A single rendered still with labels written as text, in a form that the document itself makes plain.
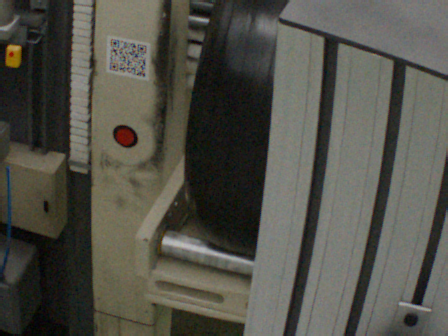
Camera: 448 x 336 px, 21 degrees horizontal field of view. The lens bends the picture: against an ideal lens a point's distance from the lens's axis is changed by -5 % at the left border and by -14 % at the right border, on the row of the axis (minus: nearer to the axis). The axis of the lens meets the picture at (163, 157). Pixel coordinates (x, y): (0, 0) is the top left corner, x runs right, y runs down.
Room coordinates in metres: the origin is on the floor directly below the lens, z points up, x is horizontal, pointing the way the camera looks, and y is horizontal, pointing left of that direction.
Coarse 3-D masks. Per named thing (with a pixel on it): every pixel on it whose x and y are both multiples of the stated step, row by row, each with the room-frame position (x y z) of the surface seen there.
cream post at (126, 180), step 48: (96, 0) 1.85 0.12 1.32; (144, 0) 1.82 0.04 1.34; (96, 48) 1.85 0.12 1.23; (96, 96) 1.85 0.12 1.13; (144, 96) 1.82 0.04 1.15; (96, 144) 1.85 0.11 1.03; (144, 144) 1.82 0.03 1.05; (96, 192) 1.85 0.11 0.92; (144, 192) 1.82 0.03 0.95; (96, 240) 1.85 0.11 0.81; (96, 288) 1.85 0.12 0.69
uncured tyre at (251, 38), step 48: (240, 0) 1.70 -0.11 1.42; (288, 0) 1.70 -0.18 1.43; (240, 48) 1.64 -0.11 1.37; (192, 96) 1.64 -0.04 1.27; (240, 96) 1.59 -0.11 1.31; (192, 144) 1.61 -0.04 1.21; (240, 144) 1.57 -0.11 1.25; (192, 192) 1.61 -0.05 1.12; (240, 192) 1.56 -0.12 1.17; (240, 240) 1.59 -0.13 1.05
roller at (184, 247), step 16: (160, 240) 1.74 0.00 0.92; (176, 240) 1.73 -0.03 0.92; (192, 240) 1.73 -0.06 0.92; (208, 240) 1.73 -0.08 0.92; (176, 256) 1.72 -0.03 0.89; (192, 256) 1.71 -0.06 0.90; (208, 256) 1.70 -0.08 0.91; (224, 256) 1.70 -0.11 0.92; (240, 256) 1.70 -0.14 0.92; (240, 272) 1.69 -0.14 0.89
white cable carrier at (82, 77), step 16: (80, 0) 1.87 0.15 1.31; (80, 16) 1.87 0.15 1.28; (80, 32) 1.87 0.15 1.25; (80, 48) 1.87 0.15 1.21; (80, 64) 1.87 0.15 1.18; (80, 80) 1.87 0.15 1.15; (80, 96) 1.87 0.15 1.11; (80, 112) 1.87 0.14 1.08; (80, 128) 1.87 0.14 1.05; (80, 144) 1.87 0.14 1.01; (80, 160) 1.87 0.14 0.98
